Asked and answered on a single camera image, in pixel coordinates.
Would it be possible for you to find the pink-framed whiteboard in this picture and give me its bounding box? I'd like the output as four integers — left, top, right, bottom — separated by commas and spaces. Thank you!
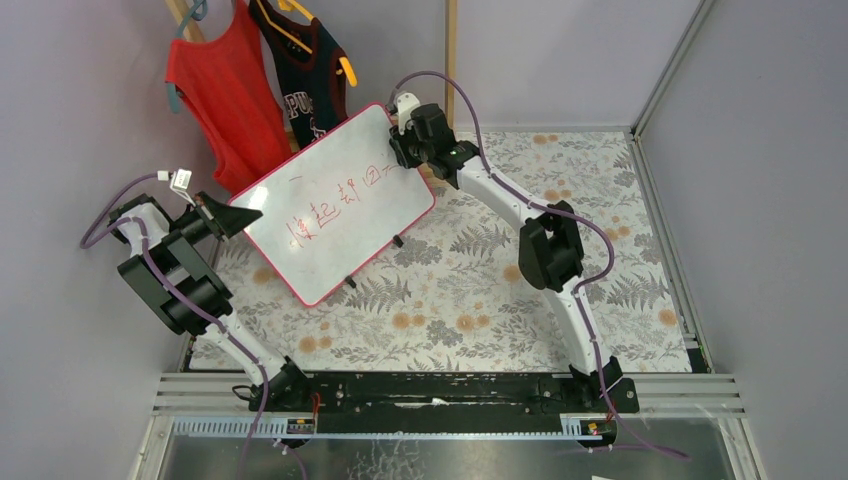
229, 103, 436, 307

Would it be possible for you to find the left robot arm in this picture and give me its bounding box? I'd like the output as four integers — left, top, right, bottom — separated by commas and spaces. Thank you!
106, 192, 316, 411

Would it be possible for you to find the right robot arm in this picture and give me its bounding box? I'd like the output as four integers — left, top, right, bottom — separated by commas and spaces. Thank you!
389, 93, 622, 400

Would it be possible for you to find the dark navy tank top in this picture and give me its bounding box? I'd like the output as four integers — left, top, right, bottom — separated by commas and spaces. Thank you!
248, 1, 349, 149

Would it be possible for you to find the red tank top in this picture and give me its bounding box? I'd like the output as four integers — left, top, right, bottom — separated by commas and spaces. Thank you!
165, 1, 293, 195

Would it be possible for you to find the floral patterned table mat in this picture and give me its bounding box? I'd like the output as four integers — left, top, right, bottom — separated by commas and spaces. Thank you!
217, 132, 691, 372

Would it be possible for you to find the yellow clothes hanger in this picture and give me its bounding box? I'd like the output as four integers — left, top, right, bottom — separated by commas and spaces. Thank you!
258, 0, 358, 88

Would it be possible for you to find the wooden clothes rack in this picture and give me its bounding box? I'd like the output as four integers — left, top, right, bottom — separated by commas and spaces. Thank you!
163, 0, 458, 187

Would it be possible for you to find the teal clothes hanger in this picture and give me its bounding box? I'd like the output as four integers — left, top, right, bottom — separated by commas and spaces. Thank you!
164, 0, 209, 114

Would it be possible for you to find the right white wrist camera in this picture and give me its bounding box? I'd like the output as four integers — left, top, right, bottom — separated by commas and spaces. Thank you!
390, 91, 421, 135

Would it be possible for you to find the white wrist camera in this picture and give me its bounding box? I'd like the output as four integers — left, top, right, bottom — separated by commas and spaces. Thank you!
390, 91, 421, 135
156, 168, 192, 195

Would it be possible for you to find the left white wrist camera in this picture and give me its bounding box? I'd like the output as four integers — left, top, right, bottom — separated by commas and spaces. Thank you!
156, 168, 192, 195

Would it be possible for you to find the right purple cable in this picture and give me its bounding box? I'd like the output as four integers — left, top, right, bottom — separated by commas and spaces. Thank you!
387, 70, 694, 462

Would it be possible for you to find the purple cable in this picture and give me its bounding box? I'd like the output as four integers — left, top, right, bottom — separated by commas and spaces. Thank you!
387, 70, 694, 462
79, 172, 313, 480

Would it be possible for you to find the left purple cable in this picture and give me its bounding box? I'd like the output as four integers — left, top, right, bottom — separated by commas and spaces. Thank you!
79, 172, 313, 480

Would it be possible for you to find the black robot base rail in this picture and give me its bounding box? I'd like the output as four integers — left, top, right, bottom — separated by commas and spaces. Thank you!
246, 371, 640, 434

